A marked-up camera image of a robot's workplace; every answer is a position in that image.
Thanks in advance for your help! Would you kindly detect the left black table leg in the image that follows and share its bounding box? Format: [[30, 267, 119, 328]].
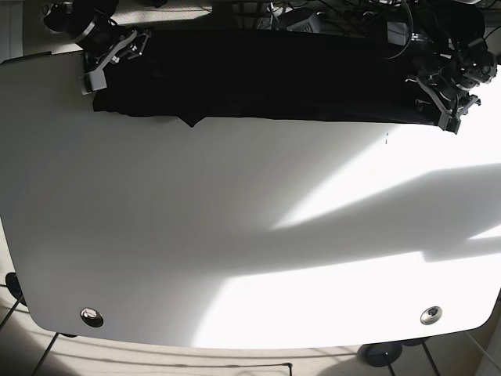
[[31, 332, 59, 376]]

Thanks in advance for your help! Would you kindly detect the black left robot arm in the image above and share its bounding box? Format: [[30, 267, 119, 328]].
[[404, 1, 498, 133]]

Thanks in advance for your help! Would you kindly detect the black T-shirt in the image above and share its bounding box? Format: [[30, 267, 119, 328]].
[[92, 30, 440, 126]]

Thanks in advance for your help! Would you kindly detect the left silver table grommet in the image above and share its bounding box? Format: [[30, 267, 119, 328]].
[[80, 307, 104, 328]]

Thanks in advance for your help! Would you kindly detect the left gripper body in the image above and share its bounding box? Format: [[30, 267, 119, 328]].
[[405, 74, 481, 134]]

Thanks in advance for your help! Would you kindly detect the right silver table grommet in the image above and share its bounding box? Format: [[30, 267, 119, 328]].
[[420, 305, 443, 326]]

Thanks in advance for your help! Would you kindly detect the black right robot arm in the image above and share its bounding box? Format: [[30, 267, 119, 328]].
[[41, 1, 152, 94]]

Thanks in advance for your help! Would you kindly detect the silver table grommet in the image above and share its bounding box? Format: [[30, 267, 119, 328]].
[[420, 305, 443, 326], [80, 307, 104, 328]]

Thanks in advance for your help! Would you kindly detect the grey multi-socket box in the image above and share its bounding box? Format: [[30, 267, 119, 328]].
[[283, 9, 321, 34]]

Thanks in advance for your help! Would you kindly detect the black round stand base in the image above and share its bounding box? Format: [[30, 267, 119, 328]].
[[364, 342, 402, 367]]

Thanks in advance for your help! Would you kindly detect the grey power adapter box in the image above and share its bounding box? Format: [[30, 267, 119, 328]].
[[387, 21, 409, 46]]

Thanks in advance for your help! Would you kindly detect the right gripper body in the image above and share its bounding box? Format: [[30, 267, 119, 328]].
[[81, 28, 152, 95]]

